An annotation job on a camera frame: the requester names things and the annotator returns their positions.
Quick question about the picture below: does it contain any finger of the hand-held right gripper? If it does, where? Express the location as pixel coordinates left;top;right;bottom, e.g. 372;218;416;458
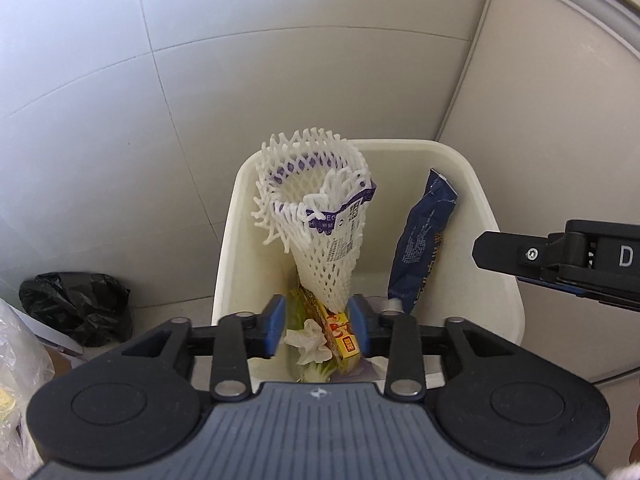
517;275;640;311
472;230;551;281

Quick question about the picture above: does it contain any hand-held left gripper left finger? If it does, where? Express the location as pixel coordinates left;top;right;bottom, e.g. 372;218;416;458
120;294;288;401

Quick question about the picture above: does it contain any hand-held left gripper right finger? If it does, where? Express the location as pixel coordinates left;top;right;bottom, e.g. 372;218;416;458
348;294;518;401

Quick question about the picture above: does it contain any yellow food box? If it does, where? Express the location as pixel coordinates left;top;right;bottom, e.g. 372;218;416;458
300;285;363;373

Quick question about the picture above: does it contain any white tissue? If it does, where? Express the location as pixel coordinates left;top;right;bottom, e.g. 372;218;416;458
284;319;333;366

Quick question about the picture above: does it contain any napa cabbage leaf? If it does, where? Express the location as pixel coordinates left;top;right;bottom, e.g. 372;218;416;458
285;290;341;385

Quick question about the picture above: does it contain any white foam net purple label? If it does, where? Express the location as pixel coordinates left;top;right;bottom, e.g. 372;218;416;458
251;128;377;308

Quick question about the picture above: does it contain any dark blue snack packet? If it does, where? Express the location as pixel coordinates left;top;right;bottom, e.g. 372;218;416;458
387;167;458;313

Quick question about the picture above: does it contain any white plastic bin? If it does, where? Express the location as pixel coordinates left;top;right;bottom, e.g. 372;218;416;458
212;139;526;386

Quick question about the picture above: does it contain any white cabinet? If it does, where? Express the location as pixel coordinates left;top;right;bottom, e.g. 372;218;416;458
435;0;640;386

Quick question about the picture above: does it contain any black plastic bag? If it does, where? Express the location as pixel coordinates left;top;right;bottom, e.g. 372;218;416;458
19;272;135;347

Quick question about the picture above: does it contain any clear plastic bag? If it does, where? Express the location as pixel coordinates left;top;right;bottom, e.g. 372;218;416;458
0;297;56;480

